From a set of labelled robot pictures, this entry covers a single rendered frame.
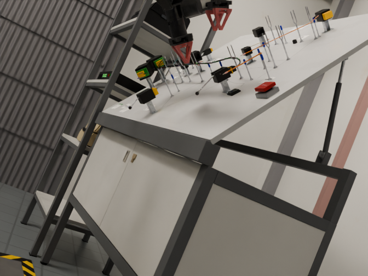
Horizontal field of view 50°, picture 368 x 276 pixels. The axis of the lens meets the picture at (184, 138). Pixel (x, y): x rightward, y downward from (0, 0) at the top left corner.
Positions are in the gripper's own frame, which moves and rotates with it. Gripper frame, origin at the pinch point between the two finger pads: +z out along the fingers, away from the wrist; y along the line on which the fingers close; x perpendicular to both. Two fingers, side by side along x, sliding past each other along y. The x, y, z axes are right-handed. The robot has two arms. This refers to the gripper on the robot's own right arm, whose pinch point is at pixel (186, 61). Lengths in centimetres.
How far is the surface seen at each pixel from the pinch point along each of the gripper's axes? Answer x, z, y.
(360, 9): -253, 27, 210
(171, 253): 31, 46, -40
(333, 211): -30, 63, -29
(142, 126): 20.8, 20.9, 13.6
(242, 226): 7, 50, -36
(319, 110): -175, 108, 193
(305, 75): -30.2, 13.1, -26.0
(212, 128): 5.8, 18.6, -28.2
